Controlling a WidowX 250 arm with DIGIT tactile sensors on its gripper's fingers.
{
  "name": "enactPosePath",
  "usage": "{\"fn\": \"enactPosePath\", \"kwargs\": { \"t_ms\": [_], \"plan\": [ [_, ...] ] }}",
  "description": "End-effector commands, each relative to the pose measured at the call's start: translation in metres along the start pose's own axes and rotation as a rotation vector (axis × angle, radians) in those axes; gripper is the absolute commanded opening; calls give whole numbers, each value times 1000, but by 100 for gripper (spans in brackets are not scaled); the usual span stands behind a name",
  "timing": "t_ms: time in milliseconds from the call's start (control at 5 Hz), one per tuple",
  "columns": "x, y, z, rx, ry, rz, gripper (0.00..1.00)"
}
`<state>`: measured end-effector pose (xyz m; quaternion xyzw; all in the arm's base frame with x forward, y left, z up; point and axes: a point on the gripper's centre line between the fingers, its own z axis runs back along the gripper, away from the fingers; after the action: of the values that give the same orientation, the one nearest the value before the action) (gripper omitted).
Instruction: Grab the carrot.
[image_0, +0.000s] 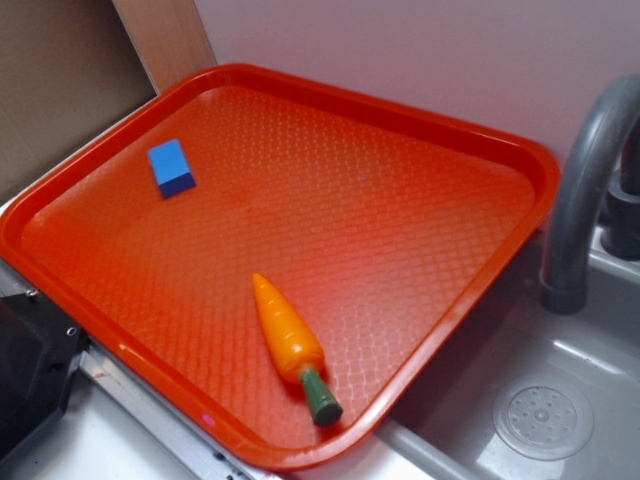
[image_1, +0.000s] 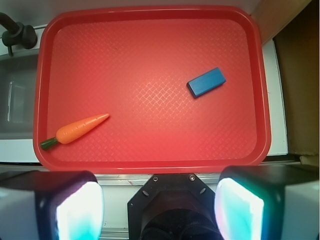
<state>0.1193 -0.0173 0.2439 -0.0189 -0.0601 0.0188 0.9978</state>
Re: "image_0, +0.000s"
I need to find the aluminium rail with ruler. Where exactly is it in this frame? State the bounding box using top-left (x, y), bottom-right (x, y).
top-left (0, 259), bottom-right (281, 480)

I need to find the grey toy sink basin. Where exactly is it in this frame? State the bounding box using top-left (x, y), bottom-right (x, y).
top-left (379, 237), bottom-right (639, 479)

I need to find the red plastic serving tray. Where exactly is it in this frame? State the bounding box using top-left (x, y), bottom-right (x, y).
top-left (1, 65), bottom-right (560, 471)

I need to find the grey curved toy faucet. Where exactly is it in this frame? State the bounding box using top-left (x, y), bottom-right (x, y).
top-left (539, 73), bottom-right (639, 314)

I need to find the round grey sink drain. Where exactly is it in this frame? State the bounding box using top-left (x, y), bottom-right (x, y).
top-left (492, 380), bottom-right (594, 461)

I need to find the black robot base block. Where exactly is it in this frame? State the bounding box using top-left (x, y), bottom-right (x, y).
top-left (1, 290), bottom-right (87, 464)

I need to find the orange toy carrot green stem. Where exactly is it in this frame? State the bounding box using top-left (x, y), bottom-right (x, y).
top-left (252, 273), bottom-right (343, 428)

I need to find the blue rectangular block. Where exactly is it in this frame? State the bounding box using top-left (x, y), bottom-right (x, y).
top-left (147, 139), bottom-right (196, 199)

